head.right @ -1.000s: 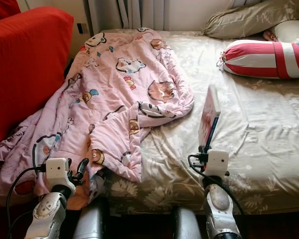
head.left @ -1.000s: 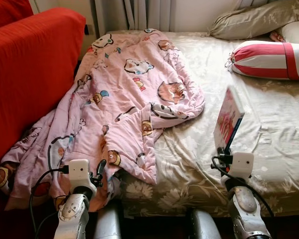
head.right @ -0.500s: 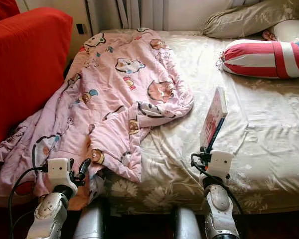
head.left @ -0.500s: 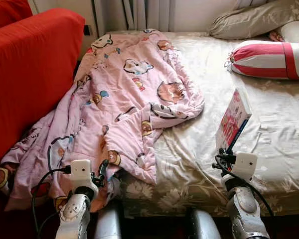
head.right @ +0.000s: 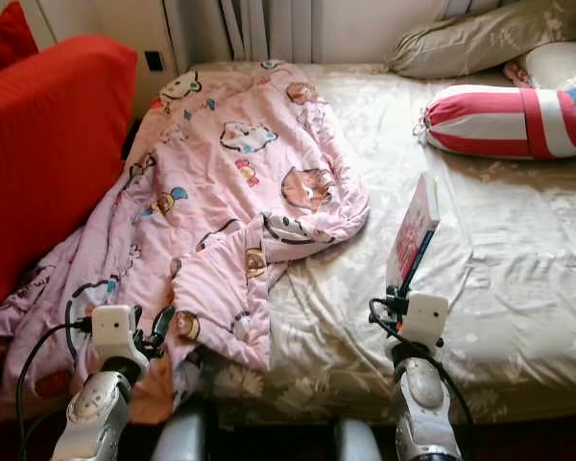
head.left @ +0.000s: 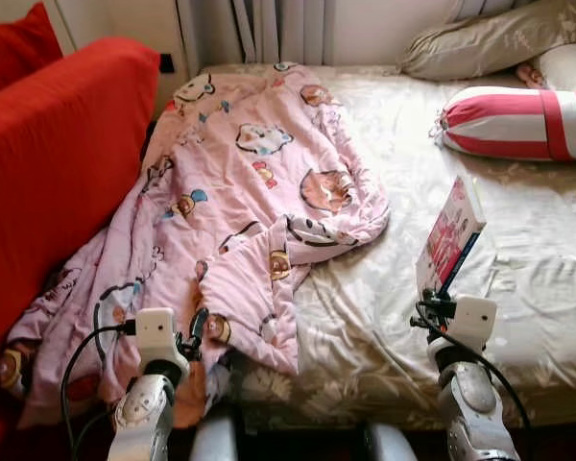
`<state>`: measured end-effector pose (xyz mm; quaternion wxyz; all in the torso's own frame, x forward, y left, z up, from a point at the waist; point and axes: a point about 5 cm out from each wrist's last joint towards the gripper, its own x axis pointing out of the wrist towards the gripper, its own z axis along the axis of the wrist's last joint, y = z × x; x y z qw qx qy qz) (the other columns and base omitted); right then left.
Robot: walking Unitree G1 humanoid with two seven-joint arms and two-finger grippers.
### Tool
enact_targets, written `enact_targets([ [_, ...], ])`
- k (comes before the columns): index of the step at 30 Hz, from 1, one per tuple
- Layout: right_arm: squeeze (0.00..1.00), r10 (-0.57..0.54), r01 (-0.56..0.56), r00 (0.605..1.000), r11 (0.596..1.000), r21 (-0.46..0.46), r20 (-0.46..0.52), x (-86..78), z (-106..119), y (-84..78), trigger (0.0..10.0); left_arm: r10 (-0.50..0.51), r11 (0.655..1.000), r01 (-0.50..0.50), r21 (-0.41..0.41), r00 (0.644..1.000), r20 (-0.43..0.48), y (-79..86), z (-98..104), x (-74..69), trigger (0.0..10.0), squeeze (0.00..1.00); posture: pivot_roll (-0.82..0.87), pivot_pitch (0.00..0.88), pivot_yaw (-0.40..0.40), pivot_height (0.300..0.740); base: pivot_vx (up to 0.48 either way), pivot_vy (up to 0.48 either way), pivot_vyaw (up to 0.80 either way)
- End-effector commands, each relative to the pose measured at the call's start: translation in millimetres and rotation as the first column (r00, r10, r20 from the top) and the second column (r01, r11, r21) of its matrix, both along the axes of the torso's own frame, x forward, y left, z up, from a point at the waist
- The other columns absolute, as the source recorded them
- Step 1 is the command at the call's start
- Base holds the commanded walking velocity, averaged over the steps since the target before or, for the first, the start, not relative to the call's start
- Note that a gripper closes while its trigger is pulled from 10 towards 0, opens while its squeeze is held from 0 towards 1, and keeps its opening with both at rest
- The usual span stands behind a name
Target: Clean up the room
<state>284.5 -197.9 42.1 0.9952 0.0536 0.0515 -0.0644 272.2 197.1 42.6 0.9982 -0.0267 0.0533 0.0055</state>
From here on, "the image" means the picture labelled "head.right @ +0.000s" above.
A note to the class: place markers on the small pink fabric item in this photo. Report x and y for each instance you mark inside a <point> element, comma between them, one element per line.
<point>518,74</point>

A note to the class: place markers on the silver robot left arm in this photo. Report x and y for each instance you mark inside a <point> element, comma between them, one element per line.
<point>96,418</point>

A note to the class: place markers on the silver robot right leg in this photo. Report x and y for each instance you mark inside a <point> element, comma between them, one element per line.
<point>355,444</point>

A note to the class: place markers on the pink cartoon print blanket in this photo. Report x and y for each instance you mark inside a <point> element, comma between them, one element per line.
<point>230,192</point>

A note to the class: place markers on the grey pleated curtain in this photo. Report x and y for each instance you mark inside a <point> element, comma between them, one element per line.
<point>250,29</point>
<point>470,8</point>

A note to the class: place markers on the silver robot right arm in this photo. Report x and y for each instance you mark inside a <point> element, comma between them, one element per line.
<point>422,403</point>

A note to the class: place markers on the silver robot left leg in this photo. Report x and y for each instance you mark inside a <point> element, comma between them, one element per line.
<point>180,440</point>

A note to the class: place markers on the silver robot leg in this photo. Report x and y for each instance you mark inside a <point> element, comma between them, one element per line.
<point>180,440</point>
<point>355,444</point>

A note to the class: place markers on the colourful comic book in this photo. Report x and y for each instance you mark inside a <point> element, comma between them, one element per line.
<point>411,235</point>

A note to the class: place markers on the red white blue bolster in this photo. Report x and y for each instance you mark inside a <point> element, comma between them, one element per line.
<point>490,123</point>

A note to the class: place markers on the beige floral pillow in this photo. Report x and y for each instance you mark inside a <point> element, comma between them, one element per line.
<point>490,40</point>

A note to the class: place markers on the plain white pillow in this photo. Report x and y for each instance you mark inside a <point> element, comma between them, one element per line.
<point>562,65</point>

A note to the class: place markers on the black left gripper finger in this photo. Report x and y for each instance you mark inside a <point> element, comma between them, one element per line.
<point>163,320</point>

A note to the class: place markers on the red folded futon mattress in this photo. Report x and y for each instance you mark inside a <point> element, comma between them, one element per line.
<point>58,163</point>

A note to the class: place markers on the bed with beige floral sheet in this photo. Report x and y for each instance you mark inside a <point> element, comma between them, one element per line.
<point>509,288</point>

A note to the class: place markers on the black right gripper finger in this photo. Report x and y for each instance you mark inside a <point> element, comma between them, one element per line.
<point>401,284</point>

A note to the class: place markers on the dark wall outlet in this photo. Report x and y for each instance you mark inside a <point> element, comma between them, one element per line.
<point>154,60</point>

